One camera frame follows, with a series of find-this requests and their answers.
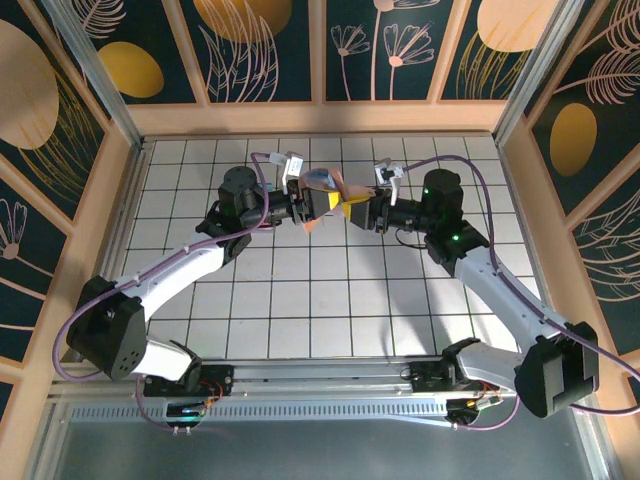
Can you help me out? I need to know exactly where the perforated metal cable tray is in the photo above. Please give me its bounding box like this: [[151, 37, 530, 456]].
[[69, 403, 451, 422]]

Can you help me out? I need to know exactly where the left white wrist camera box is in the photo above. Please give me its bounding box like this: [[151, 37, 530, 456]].
[[266, 149, 307, 195]]

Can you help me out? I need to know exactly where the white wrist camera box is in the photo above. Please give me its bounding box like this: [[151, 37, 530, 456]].
[[373, 157, 407, 206], [266, 149, 307, 195]]

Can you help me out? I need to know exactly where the aluminium side rail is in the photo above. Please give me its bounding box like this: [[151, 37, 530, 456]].
[[77, 137, 154, 362]]

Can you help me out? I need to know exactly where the purple cable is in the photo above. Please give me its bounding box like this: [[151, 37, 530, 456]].
[[53, 149, 281, 434], [397, 154, 640, 432]]

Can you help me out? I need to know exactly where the black controller module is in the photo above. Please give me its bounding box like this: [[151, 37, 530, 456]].
[[446, 394, 501, 431], [167, 399, 206, 434]]

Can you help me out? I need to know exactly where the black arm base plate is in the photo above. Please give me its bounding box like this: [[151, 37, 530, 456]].
[[409, 359, 501, 396], [143, 363, 235, 399]]

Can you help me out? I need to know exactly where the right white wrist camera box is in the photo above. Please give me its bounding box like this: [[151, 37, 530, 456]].
[[373, 157, 407, 206]]

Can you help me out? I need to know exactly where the aluminium mounting rail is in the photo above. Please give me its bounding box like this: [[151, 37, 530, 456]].
[[49, 357, 596, 401]]

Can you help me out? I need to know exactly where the aluminium corner post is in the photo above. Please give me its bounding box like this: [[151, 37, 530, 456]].
[[492, 0, 576, 146], [39, 0, 147, 151]]

